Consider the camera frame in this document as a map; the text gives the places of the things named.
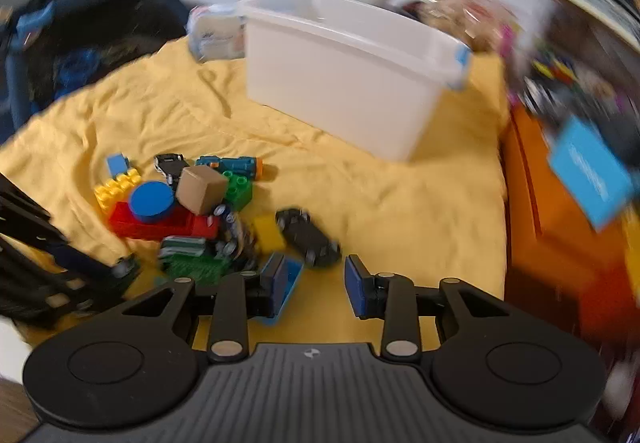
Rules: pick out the translucent grey toy piece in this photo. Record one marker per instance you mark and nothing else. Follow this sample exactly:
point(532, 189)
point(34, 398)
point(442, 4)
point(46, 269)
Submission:
point(182, 245)

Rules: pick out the teal toy train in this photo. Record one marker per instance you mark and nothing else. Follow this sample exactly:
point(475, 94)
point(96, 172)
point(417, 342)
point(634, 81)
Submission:
point(235, 167)

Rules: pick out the brown wooden desktop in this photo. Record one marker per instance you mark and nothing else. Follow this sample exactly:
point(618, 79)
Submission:
point(12, 408)

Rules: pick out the long blue brick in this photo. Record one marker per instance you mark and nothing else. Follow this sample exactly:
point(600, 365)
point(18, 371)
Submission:
point(295, 283)

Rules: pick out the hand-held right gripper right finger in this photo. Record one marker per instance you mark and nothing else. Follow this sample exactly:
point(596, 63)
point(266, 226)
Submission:
point(356, 288)

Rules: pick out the wooden cube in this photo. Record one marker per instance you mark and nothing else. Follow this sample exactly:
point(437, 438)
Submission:
point(200, 190)

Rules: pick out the small blue brick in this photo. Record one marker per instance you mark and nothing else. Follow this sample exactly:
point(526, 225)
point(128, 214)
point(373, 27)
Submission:
point(118, 164)

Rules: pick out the small yellow brick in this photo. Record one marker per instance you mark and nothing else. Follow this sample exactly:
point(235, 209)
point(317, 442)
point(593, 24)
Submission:
point(267, 235)

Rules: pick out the green square brick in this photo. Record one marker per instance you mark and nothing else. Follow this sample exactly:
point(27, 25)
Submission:
point(239, 190)

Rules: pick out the red box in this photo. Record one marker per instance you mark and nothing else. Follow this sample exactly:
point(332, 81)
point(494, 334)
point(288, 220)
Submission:
point(575, 303)

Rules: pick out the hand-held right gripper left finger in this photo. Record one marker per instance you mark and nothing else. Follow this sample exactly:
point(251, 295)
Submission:
point(279, 288)

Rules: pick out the dark toy vehicle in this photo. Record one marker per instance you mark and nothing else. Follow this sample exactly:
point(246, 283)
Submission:
point(237, 238)

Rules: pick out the white plastic storage bin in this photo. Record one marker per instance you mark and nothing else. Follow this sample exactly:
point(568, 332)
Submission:
point(340, 83)

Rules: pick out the large yellow brick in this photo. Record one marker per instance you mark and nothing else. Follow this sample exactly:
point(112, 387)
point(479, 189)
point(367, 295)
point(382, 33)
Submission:
point(112, 190)

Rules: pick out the blue card box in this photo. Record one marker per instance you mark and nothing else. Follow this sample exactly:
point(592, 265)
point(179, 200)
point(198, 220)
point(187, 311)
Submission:
point(590, 173)

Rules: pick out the green ribbed brick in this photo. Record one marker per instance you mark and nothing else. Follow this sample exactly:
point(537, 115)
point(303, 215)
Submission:
point(195, 269)

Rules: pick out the pile of colourful packets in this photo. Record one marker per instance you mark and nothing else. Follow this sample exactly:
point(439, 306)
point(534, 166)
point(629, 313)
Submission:
point(575, 48)

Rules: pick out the small black toy car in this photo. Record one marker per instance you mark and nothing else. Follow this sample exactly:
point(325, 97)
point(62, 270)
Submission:
point(170, 167)

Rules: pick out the yellow cloth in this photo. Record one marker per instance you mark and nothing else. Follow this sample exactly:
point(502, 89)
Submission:
point(400, 203)

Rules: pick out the white tissue pack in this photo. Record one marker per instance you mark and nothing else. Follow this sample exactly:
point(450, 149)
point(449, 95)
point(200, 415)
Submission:
point(217, 35)

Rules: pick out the orange box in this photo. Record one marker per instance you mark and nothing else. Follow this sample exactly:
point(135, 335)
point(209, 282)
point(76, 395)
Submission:
point(550, 203)

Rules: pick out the long red brick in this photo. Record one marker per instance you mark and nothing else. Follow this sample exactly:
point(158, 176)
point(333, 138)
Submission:
point(150, 229)

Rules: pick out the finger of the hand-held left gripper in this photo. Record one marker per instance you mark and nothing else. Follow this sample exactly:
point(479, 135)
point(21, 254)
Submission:
point(50, 298)
point(90, 260)

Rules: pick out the dark blue backpack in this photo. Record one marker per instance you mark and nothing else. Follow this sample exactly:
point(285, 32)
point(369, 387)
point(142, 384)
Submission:
point(100, 23)

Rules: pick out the blue round disc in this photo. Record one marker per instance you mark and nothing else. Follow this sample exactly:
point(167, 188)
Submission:
point(152, 200)

